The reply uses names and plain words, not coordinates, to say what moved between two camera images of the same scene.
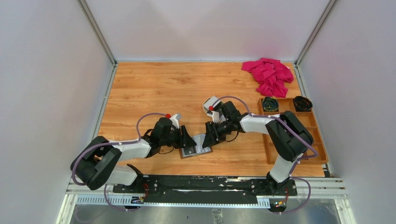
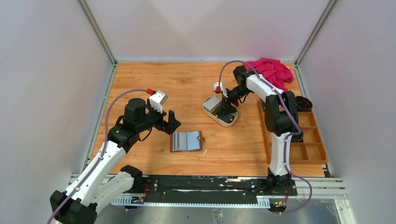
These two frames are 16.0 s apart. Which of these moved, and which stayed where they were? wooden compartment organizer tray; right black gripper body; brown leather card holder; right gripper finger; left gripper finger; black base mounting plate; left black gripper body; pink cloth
Moved: right gripper finger; right black gripper body; left gripper finger; left black gripper body; brown leather card holder
Stayed: black base mounting plate; wooden compartment organizer tray; pink cloth
